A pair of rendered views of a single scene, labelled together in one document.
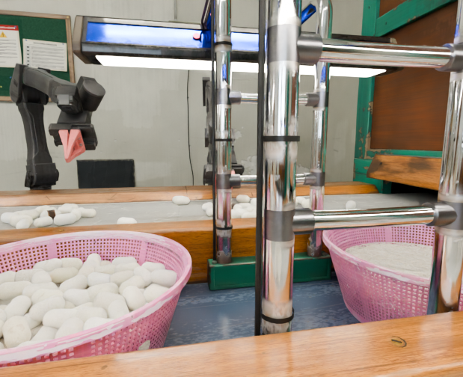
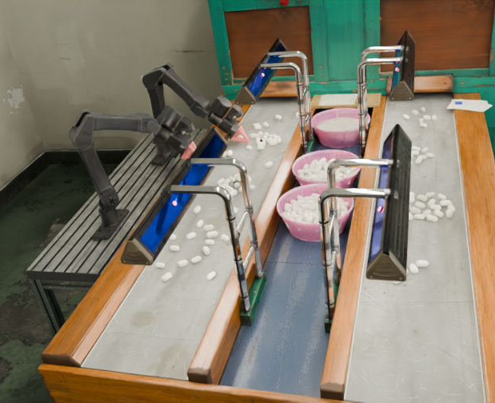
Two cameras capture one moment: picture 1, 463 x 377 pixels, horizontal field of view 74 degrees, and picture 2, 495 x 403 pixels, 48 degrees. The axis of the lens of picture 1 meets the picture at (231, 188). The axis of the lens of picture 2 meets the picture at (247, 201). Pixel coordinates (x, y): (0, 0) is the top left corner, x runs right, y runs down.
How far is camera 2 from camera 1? 2.22 m
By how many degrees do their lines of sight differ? 59
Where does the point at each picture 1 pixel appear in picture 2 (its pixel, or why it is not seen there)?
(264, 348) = (369, 146)
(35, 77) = (109, 121)
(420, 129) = not seen: hidden behind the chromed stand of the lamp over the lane
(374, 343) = (373, 138)
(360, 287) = (343, 137)
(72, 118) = (181, 136)
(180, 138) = not seen: outside the picture
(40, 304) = not seen: hidden behind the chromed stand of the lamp
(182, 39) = (261, 78)
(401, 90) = (252, 45)
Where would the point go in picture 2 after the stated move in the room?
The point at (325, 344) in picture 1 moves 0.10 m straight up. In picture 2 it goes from (371, 141) to (371, 119)
